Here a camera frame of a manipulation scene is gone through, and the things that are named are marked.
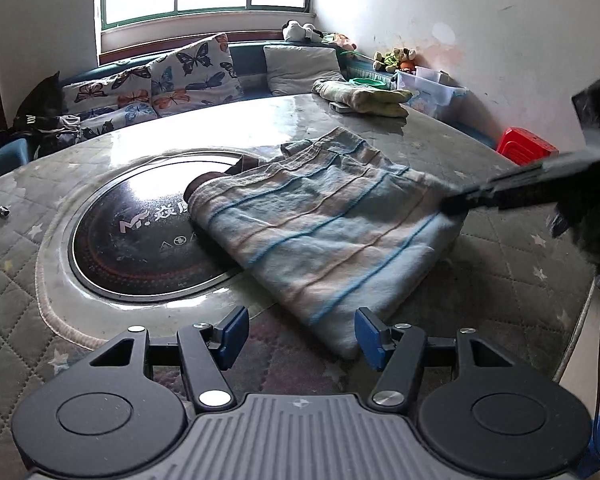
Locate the brown green plush toy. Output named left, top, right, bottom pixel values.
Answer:
left=372, top=47, right=419, bottom=74

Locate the blue striped towel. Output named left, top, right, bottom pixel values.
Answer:
left=183, top=126, right=471, bottom=361

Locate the black white plush toy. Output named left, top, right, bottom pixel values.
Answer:
left=282, top=19, right=327, bottom=44

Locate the round black built-in cooktop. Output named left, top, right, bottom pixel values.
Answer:
left=68, top=148, right=262, bottom=297

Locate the butterfly print cushion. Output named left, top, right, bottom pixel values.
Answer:
left=149, top=33, right=244, bottom=119
left=61, top=64, right=154, bottom=117
left=72, top=102, right=159, bottom=141

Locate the folded yellow green cloth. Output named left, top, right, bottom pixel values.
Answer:
left=312, top=78, right=414, bottom=120

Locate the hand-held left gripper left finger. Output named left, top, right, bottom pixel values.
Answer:
left=87, top=304, right=251, bottom=414

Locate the clear plastic storage box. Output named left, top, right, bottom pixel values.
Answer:
left=394, top=65, right=469, bottom=121

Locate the dark teal sofa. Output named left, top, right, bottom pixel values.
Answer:
left=0, top=39, right=497, bottom=182

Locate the pile of dark clothes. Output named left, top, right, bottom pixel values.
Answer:
left=0, top=72, right=84, bottom=159

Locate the grey cushion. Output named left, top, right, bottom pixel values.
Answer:
left=263, top=43, right=345, bottom=97

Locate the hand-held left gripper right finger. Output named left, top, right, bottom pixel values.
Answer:
left=354, top=307, right=519, bottom=414

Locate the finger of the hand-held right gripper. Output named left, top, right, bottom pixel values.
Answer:
left=438, top=147, right=600, bottom=215

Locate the green plastic basin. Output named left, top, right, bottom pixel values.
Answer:
left=348, top=77, right=397, bottom=92

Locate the red plastic stool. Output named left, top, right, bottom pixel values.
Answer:
left=495, top=127, right=560, bottom=166

